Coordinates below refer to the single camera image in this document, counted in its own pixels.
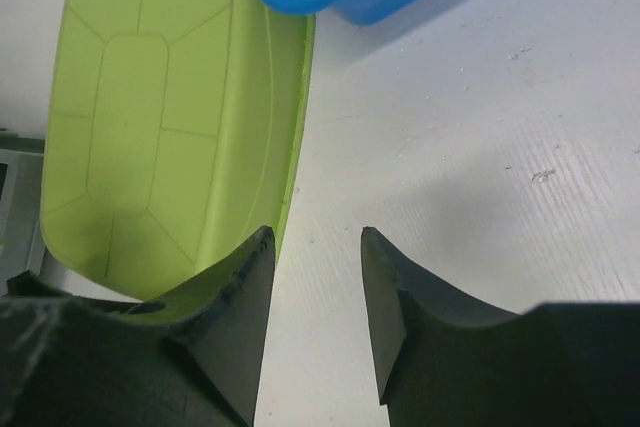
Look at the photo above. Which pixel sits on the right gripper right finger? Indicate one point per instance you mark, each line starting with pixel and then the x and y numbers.
pixel 445 358

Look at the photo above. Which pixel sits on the lime green shallow tub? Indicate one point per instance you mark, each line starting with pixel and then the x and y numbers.
pixel 174 133

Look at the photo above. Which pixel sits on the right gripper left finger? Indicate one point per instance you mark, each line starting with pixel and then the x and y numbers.
pixel 189 357

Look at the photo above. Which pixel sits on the grey tray under basket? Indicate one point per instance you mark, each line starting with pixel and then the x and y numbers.
pixel 22 245

